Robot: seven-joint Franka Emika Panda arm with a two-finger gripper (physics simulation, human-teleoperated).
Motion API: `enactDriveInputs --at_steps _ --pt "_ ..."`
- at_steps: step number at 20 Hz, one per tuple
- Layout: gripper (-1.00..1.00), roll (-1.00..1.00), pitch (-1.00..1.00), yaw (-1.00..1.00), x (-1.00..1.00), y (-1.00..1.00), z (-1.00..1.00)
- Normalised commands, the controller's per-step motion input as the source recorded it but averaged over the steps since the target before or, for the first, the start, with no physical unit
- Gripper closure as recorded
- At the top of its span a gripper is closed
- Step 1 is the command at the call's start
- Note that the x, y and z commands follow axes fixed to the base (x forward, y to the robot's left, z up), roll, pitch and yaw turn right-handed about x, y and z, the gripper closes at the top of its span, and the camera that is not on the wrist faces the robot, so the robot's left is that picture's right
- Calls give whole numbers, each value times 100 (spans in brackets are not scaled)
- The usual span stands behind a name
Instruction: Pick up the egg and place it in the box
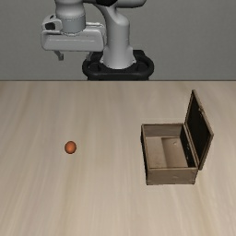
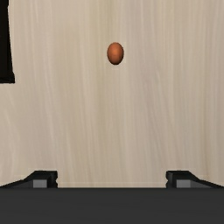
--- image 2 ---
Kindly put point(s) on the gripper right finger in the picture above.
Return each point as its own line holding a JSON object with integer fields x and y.
{"x": 179, "y": 176}

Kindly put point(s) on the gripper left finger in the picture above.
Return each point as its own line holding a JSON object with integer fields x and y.
{"x": 43, "y": 177}

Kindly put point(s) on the dark box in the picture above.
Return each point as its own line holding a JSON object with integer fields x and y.
{"x": 5, "y": 49}

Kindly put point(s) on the brown egg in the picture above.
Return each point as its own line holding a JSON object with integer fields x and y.
{"x": 115, "y": 53}

